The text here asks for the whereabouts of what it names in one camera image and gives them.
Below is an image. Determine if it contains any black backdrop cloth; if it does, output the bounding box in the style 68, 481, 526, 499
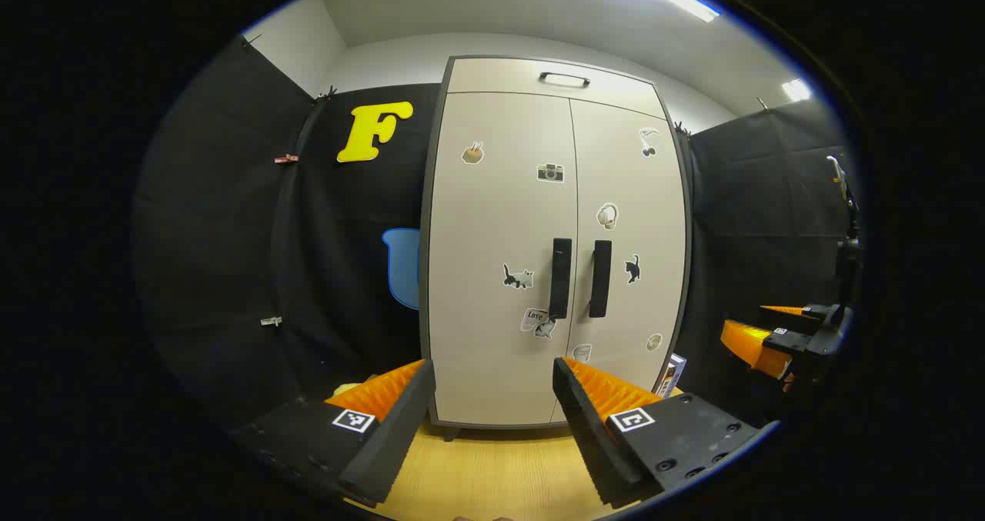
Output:
677, 98, 855, 422
131, 35, 441, 437

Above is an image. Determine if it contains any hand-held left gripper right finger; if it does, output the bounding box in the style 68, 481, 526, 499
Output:
553, 356, 780, 509

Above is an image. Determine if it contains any small printed box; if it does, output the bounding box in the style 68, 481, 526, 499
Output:
658, 353, 687, 399

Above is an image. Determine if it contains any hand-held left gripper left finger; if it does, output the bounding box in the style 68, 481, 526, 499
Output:
231, 359, 437, 508

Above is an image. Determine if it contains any beige double-door shoe cabinet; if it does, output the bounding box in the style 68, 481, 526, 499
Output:
418, 55, 693, 441

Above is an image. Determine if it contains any beige cabinet door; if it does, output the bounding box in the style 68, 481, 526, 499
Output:
550, 99, 688, 423
427, 92, 578, 427

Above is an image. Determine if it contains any black door handle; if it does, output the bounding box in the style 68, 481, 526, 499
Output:
549, 237, 573, 321
589, 239, 613, 319

